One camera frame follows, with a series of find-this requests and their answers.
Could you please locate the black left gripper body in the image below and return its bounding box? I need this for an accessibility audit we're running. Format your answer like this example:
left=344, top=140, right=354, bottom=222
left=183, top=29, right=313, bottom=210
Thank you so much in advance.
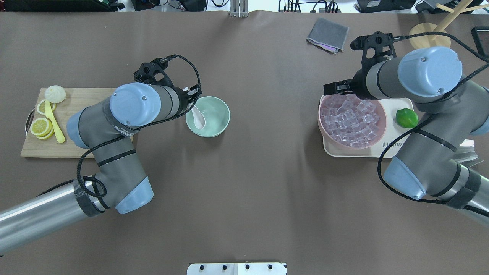
left=133, top=58, right=191, bottom=115

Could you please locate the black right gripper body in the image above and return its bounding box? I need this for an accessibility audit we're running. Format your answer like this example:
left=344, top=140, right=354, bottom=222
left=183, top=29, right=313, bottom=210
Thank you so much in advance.
left=350, top=31, right=397, bottom=96

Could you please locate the white ceramic spoon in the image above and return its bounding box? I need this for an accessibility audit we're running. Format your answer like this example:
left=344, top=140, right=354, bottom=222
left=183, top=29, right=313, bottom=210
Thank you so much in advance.
left=183, top=87, right=206, bottom=130

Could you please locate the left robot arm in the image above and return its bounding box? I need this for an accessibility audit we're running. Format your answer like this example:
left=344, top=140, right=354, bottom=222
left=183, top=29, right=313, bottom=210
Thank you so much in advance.
left=0, top=54, right=202, bottom=254

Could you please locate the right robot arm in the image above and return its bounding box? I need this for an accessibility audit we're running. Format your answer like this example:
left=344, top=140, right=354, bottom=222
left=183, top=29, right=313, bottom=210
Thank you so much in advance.
left=324, top=31, right=489, bottom=226

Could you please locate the mint green bowl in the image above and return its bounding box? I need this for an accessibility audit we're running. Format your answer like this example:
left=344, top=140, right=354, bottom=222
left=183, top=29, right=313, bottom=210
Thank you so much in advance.
left=185, top=96, right=230, bottom=138

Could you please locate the pink bowl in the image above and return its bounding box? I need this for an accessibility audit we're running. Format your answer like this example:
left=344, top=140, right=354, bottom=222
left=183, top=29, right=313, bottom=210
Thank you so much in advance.
left=318, top=94, right=387, bottom=149

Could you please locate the pile of clear ice cubes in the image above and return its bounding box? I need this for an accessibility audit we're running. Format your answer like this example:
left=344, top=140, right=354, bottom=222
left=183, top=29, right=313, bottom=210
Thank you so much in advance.
left=320, top=94, right=381, bottom=148

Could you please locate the stainless steel ice scoop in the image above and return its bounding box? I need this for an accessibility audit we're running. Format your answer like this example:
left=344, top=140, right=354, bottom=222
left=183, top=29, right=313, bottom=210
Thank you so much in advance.
left=453, top=139, right=484, bottom=167

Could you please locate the wooden cup rack stand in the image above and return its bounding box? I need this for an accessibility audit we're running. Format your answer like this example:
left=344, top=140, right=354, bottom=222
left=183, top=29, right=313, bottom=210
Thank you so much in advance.
left=409, top=0, right=489, bottom=49

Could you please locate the cream plastic tray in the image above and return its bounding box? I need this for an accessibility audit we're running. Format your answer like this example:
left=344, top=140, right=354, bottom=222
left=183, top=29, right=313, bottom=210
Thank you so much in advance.
left=320, top=97, right=421, bottom=158

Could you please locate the grey folded cloth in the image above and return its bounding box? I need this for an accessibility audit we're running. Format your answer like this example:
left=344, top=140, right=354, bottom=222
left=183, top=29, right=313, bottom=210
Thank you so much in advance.
left=306, top=18, right=350, bottom=54

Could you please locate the green lime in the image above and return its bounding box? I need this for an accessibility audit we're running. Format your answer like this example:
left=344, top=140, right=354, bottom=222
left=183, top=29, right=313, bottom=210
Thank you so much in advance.
left=395, top=108, right=419, bottom=129

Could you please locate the bamboo cutting board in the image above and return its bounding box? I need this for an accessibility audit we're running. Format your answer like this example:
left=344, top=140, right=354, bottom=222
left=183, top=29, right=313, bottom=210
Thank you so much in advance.
left=20, top=88, right=115, bottom=159

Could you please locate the black device on table edge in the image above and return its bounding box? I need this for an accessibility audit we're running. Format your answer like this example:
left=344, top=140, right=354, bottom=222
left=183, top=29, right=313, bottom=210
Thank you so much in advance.
left=471, top=26, right=489, bottom=58

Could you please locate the lemon slices stack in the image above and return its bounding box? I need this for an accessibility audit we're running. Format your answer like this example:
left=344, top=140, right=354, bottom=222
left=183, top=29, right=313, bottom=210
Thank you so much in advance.
left=29, top=117, right=54, bottom=140

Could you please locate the aluminium frame post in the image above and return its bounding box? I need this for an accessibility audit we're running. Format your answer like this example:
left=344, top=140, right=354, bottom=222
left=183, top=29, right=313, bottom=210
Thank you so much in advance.
left=229, top=0, right=249, bottom=18

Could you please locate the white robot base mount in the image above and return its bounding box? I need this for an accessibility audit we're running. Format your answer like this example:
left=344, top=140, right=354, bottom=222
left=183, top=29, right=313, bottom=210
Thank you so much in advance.
left=186, top=262, right=288, bottom=275

